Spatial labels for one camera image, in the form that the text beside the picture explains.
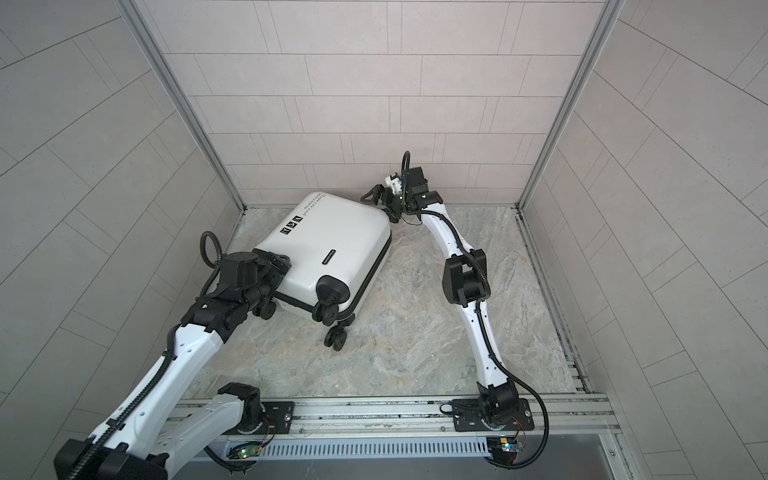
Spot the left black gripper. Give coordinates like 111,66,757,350
241,251,294,313

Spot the white black-lined carry-on suitcase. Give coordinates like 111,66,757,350
257,192,392,351

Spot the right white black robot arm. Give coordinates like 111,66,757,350
361,151,550,470

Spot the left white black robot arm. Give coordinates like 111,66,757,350
53,249,291,479

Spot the left green circuit board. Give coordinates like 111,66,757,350
227,442,263,460

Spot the green circuit board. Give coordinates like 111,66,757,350
227,442,263,460
486,436,524,465

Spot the right green circuit board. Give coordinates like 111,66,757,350
486,436,524,465

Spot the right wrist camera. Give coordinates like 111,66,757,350
385,175,403,195

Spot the aluminium mounting rail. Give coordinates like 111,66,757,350
116,392,622,445

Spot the right aluminium corner post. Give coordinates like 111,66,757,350
517,0,624,211

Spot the aluminium corner post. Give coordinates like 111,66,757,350
517,0,624,211
115,0,246,213

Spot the left aluminium corner post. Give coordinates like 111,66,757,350
115,0,246,213

